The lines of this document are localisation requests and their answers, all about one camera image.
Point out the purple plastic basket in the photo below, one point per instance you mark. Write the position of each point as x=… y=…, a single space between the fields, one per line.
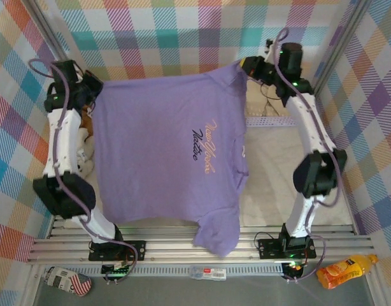
x=272 y=121

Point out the purple t-shirt with script print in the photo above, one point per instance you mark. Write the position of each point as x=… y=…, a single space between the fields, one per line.
x=157 y=143

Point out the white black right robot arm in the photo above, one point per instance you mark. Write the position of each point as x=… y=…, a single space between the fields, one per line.
x=313 y=127

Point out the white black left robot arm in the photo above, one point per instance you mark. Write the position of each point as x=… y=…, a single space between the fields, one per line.
x=66 y=140

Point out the brown teddy bear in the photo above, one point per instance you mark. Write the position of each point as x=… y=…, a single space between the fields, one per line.
x=86 y=122

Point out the cream teddy bear without face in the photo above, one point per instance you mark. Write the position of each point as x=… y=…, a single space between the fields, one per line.
x=85 y=143

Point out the cream teddy bear black nose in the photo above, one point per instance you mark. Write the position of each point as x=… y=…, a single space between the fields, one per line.
x=85 y=165

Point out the left controller circuit board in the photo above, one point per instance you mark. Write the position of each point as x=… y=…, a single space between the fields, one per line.
x=116 y=270

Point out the controller circuit board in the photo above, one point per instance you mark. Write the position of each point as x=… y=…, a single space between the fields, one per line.
x=116 y=270
x=294 y=269

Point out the flag print fabric pouch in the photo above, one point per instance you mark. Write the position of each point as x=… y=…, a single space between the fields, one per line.
x=65 y=280

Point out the right controller circuit board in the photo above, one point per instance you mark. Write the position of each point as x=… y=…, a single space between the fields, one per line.
x=294 y=269

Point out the clear packet with red label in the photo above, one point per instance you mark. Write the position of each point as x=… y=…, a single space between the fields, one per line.
x=209 y=272

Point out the orange juice bottle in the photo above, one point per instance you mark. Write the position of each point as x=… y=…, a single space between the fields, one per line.
x=342 y=271

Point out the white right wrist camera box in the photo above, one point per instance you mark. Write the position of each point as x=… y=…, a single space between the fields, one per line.
x=270 y=48

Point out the aluminium corner post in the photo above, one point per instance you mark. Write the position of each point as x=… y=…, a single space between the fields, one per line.
x=338 y=44
x=46 y=28

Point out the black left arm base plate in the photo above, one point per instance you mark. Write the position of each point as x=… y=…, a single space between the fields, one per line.
x=135 y=250

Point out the aluminium rail frame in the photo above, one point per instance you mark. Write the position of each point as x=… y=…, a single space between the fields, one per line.
x=167 y=245

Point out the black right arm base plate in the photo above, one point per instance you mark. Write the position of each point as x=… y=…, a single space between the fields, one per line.
x=268 y=248

